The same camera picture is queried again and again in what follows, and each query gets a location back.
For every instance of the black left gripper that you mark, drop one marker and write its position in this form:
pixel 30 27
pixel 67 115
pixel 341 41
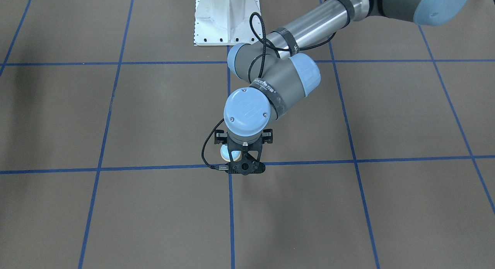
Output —
pixel 267 136

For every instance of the blue call bell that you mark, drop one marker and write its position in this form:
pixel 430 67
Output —
pixel 230 156

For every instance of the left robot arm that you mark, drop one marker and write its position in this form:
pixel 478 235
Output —
pixel 280 74

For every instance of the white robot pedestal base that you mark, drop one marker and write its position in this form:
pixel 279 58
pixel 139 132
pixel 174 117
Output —
pixel 224 22

